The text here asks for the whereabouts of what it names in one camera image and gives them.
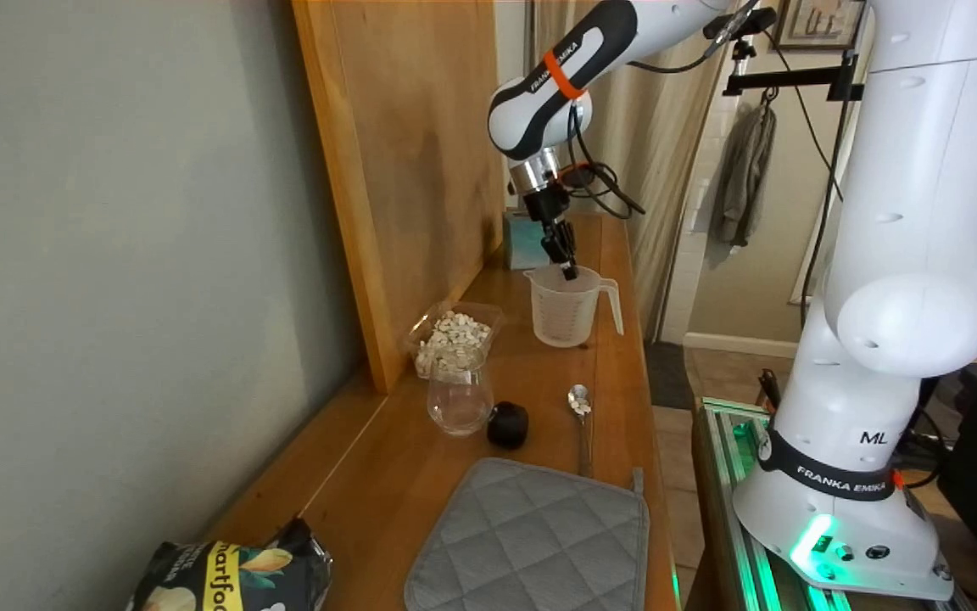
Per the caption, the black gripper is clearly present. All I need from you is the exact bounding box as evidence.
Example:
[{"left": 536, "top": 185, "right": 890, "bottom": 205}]
[{"left": 518, "top": 175, "right": 584, "bottom": 285}]

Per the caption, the orange cable clip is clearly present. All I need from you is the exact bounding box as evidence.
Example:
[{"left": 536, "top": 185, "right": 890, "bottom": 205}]
[{"left": 540, "top": 46, "right": 588, "bottom": 104}]

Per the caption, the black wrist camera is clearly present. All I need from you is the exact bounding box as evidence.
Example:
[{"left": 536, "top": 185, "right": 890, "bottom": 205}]
[{"left": 553, "top": 160, "right": 618, "bottom": 196}]

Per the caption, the hanging grey cloth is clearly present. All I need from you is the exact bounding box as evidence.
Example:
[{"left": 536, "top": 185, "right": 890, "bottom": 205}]
[{"left": 701, "top": 95, "right": 782, "bottom": 272}]

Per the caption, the clear container of white beans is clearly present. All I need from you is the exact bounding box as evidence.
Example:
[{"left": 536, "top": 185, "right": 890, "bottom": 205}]
[{"left": 400, "top": 298, "right": 510, "bottom": 387}]

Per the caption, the metal spoon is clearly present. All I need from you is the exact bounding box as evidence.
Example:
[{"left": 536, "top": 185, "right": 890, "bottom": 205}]
[{"left": 563, "top": 380, "right": 599, "bottom": 478}]

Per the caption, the black metal bracket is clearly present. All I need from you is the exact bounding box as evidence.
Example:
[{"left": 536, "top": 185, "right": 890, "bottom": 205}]
[{"left": 718, "top": 32, "right": 868, "bottom": 103}]

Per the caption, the clear tray of nuts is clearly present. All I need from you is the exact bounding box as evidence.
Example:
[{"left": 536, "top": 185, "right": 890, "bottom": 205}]
[{"left": 420, "top": 371, "right": 497, "bottom": 442}]

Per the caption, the thin black hanging cable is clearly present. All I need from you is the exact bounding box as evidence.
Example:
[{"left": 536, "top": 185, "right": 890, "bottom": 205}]
[{"left": 765, "top": 38, "right": 859, "bottom": 301}]

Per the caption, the small black round object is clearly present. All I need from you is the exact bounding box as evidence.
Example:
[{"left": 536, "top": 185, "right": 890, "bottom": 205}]
[{"left": 481, "top": 398, "right": 531, "bottom": 450}]

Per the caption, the green lit aluminium mount frame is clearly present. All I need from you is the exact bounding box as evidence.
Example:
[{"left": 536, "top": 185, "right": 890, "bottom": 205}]
[{"left": 686, "top": 394, "right": 961, "bottom": 611}]

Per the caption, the large wooden back panel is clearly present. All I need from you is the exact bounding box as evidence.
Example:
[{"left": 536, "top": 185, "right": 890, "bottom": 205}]
[{"left": 288, "top": 0, "right": 513, "bottom": 394}]

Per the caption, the clear plastic measuring jug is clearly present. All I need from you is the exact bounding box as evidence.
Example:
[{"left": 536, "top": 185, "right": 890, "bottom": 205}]
[{"left": 523, "top": 261, "right": 626, "bottom": 351}]

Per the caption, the black yellow snack bag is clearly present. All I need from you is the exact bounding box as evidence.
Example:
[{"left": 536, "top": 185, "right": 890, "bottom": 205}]
[{"left": 126, "top": 514, "right": 335, "bottom": 611}]

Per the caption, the blue cube tissue box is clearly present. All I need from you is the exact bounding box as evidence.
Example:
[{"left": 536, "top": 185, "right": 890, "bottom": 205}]
[{"left": 502, "top": 212, "right": 556, "bottom": 273}]

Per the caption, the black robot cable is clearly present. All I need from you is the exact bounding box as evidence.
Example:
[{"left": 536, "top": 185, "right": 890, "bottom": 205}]
[{"left": 561, "top": 98, "right": 651, "bottom": 225}]

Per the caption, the grey quilted pot holder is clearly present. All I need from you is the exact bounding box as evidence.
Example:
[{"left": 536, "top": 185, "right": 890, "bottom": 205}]
[{"left": 400, "top": 453, "right": 654, "bottom": 611}]

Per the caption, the framed wall picture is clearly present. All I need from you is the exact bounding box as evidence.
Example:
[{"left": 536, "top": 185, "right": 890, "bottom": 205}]
[{"left": 774, "top": 0, "right": 875, "bottom": 50}]

